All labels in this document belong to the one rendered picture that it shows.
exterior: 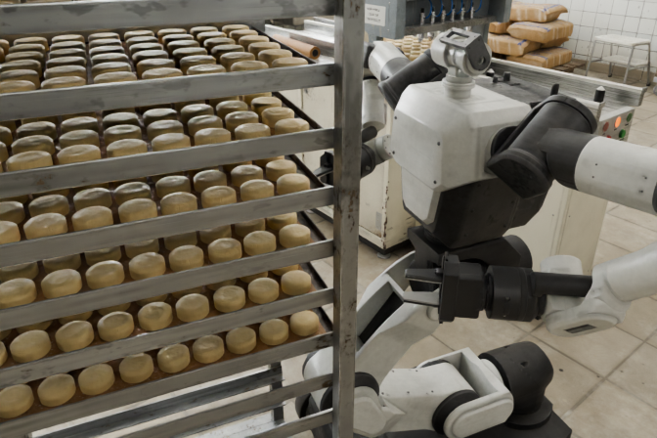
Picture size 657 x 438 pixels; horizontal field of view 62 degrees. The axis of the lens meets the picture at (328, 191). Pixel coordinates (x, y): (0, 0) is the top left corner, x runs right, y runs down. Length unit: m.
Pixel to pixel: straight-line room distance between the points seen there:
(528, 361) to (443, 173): 0.76
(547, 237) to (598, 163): 1.29
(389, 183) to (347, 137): 1.63
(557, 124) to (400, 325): 0.53
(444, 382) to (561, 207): 0.85
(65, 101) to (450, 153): 0.64
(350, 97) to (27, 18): 0.38
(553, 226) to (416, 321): 1.02
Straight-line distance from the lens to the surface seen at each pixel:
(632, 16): 6.51
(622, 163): 0.87
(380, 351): 1.27
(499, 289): 0.92
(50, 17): 0.67
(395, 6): 2.15
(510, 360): 1.62
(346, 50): 0.71
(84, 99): 0.69
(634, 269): 0.89
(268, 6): 0.70
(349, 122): 0.74
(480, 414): 1.53
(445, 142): 1.02
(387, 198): 2.39
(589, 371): 2.22
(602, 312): 0.92
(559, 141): 0.93
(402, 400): 1.41
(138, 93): 0.69
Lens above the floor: 1.41
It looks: 26 degrees down
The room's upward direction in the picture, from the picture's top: straight up
